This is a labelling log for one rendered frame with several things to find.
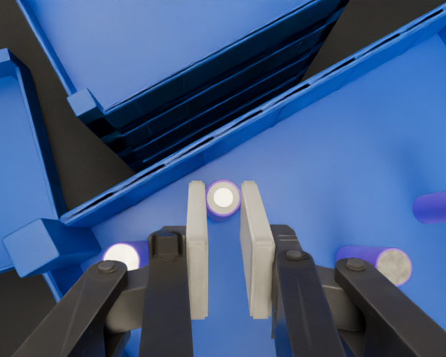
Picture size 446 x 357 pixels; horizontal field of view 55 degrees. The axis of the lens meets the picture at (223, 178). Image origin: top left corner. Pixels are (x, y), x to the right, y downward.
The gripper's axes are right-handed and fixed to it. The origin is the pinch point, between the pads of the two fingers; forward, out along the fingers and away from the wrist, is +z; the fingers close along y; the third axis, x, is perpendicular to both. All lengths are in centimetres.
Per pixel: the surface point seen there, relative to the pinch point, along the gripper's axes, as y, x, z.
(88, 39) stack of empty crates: -13.0, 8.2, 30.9
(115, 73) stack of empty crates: -10.2, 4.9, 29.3
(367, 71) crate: 9.5, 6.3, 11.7
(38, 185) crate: -27, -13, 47
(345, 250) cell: 7.3, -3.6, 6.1
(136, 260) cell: -4.0, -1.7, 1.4
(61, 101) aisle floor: -24, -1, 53
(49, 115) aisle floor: -26, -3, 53
